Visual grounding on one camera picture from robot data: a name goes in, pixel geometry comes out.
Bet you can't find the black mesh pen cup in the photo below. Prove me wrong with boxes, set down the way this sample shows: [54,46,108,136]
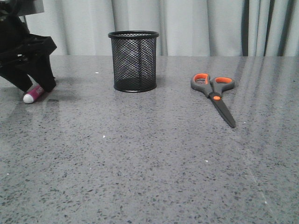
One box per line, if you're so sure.
[108,30,159,92]

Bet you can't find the grey curtain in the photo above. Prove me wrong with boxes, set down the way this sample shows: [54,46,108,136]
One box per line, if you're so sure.
[26,0,299,56]

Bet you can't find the pink highlighter pen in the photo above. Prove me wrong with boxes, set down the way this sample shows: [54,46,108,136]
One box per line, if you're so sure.
[23,85,45,104]

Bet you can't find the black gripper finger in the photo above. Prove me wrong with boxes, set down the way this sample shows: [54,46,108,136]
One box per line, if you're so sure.
[28,54,56,92]
[0,61,33,92]

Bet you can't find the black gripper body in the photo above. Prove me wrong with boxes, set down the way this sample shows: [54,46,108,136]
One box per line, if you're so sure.
[0,0,57,67]

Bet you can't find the grey orange scissors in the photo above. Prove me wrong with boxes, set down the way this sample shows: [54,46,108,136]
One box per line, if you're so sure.
[191,73,236,128]

